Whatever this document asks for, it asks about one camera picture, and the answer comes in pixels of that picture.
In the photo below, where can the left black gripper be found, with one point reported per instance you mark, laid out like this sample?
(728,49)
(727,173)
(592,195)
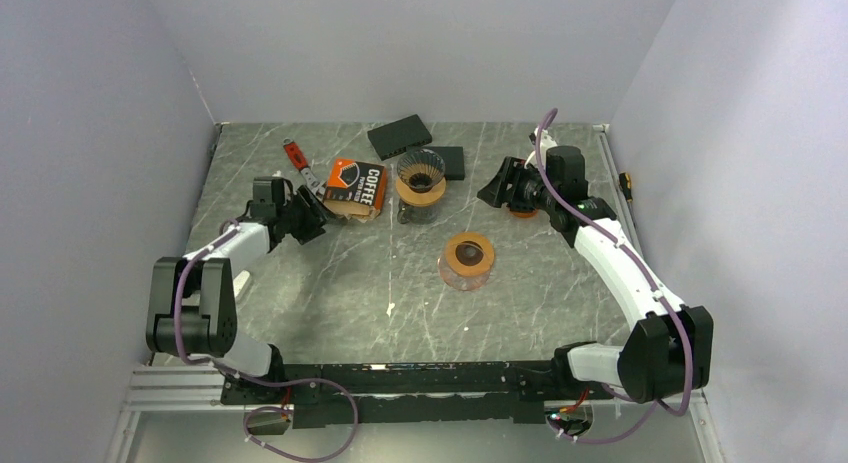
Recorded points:
(314,212)

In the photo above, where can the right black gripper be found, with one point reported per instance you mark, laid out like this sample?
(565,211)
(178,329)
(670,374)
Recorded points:
(496,192)

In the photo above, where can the orange coffee filter box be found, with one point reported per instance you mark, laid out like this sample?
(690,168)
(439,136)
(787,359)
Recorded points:
(356,189)

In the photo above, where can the clear glass ribbed dripper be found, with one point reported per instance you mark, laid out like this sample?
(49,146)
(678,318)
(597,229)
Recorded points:
(421,169)

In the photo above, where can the grey glass carafe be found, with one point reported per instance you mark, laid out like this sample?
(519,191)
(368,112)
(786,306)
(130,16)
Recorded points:
(410,214)

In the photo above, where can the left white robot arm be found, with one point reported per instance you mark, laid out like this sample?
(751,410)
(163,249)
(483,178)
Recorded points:
(192,311)

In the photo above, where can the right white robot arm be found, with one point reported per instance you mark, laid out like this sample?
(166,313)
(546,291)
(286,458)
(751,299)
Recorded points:
(669,348)

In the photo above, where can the orange glass cup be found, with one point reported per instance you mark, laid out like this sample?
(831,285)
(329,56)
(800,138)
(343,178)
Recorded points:
(523,214)

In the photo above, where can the black box front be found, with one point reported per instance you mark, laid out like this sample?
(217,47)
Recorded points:
(453,157)

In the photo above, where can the black box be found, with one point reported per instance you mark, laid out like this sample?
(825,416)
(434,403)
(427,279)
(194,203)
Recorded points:
(453,157)
(397,137)

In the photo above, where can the red adjustable wrench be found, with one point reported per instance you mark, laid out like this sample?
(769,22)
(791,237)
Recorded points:
(301,164)

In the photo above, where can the white small block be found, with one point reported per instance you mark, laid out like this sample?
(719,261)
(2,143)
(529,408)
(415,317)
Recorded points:
(241,282)

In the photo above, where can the black box rear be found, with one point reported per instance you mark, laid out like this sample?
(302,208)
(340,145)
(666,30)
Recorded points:
(397,137)

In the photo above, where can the yellow black screwdriver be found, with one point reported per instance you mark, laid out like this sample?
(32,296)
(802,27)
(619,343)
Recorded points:
(625,185)

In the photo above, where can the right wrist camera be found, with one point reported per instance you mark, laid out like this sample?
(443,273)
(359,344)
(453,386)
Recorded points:
(542,142)

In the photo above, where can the pink dripper with wooden ring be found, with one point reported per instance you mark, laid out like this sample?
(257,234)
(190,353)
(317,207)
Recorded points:
(466,261)

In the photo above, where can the black base frame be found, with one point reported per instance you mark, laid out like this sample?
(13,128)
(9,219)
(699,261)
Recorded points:
(522,392)

